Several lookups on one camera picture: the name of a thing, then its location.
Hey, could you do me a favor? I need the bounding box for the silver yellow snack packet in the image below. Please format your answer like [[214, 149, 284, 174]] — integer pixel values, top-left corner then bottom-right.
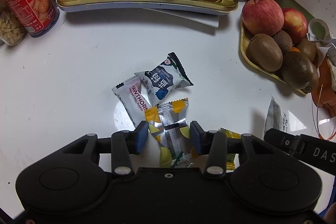
[[145, 98, 192, 168]]

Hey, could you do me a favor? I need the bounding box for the white sesame crisp packet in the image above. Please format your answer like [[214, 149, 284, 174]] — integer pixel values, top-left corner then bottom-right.
[[264, 97, 289, 133]]

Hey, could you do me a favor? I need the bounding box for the gold foil candy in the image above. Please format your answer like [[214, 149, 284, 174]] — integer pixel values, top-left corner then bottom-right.
[[219, 128, 241, 171]]

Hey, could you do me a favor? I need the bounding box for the white hawthorn bar packet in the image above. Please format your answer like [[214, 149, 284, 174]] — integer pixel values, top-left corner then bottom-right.
[[112, 76, 151, 127]]

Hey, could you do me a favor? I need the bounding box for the blue white snack packet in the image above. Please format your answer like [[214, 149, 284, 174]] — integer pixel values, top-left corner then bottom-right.
[[134, 52, 194, 106]]

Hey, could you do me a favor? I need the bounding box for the large front kiwi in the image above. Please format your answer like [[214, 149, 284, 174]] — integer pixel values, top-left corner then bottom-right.
[[280, 51, 318, 93]]

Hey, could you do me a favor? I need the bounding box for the back right kiwi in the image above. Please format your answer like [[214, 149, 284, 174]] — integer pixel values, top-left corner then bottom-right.
[[297, 39, 316, 62]]

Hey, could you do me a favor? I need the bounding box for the front left kiwi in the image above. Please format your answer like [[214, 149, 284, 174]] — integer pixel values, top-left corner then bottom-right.
[[245, 34, 283, 72]]

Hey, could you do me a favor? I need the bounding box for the yellow fruit tray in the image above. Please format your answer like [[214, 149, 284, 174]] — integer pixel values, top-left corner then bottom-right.
[[241, 30, 318, 93]]

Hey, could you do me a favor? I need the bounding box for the back middle kiwi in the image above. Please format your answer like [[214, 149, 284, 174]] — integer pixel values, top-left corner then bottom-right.
[[272, 30, 293, 54]]

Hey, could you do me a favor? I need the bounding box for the white handheld device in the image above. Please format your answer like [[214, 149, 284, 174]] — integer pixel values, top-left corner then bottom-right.
[[307, 18, 335, 66]]

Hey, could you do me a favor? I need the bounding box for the small red apple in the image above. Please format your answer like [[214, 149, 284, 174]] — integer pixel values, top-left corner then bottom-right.
[[282, 8, 307, 44]]

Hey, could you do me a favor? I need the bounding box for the large red apple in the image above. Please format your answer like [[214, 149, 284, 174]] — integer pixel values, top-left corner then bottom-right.
[[241, 0, 284, 36]]

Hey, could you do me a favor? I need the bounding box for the glass jar of nuts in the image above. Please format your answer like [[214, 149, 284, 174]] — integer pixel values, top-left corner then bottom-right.
[[0, 6, 27, 47]]

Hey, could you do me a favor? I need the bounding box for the orange pouch with cord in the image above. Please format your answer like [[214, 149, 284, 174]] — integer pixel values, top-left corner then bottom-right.
[[310, 56, 336, 141]]

